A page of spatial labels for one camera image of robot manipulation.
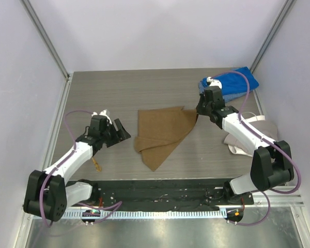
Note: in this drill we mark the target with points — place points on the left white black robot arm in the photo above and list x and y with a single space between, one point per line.
47 193

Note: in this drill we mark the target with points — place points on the brown cloth napkin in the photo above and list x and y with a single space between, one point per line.
160 131

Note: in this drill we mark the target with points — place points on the left aluminium frame post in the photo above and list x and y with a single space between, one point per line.
44 36

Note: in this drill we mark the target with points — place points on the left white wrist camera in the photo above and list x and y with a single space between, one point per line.
104 113

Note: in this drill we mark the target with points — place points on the grey white cap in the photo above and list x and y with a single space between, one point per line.
260 123

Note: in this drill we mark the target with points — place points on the slotted white cable duct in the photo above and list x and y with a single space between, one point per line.
80 213

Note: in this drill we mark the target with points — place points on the aluminium frame post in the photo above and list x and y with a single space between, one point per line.
44 36
279 20

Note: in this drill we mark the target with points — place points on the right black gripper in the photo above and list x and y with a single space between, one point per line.
199 110

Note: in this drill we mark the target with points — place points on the front aluminium rail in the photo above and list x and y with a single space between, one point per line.
277 199

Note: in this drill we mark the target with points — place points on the gold spoon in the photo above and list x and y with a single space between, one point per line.
97 165

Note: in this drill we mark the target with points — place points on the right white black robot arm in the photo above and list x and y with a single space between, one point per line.
271 161

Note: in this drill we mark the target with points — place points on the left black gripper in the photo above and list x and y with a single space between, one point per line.
120 135

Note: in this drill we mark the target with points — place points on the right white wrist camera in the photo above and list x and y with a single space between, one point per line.
211 82

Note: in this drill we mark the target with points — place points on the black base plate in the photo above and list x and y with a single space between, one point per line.
177 195

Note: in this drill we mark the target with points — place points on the blue white checkered cloth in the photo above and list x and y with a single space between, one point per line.
229 92

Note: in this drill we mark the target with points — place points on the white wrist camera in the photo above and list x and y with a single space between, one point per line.
104 113
211 82

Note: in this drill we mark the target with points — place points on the blue folded cloth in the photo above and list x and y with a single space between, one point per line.
234 78

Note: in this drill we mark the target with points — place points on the right aluminium frame post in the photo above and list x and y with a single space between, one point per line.
279 20

